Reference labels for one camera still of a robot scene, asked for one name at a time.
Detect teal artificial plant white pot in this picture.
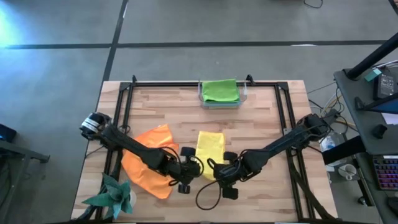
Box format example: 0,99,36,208
82,172,137,220

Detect yellow microfiber towel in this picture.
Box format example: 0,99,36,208
195,130,226,182

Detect black round pole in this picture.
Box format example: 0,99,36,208
345,32,398,80

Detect green microfiber towel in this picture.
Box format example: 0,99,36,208
201,78,241,104

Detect orange microfiber towel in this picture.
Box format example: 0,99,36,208
120,124,180,200

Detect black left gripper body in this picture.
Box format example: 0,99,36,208
172,146,205,187

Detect black floor cable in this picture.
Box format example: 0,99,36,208
303,0,324,9

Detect white mug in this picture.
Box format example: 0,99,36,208
338,164,358,181

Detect white paper sheet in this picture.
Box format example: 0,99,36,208
381,111,398,126

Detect black aluminium frame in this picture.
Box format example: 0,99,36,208
95,74,338,224

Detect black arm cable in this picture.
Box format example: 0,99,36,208
195,179,223,211

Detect black computer keyboard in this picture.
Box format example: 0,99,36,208
373,154,398,191

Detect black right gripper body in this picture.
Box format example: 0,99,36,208
206,151,254,190

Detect blue folder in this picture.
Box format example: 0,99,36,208
371,99,398,114

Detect grey side desk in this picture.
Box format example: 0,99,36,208
334,60,398,224

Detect black computer mouse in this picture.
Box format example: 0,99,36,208
372,123,389,139

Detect tangled cables beside table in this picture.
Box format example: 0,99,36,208
306,79,349,125

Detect clear plastic bin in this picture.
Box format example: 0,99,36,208
197,79,249,110

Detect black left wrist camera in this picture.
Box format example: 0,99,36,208
177,183,192,195

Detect black power adapter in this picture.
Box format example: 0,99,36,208
377,73,396,100

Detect small teal box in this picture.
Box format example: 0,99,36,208
364,67,382,82

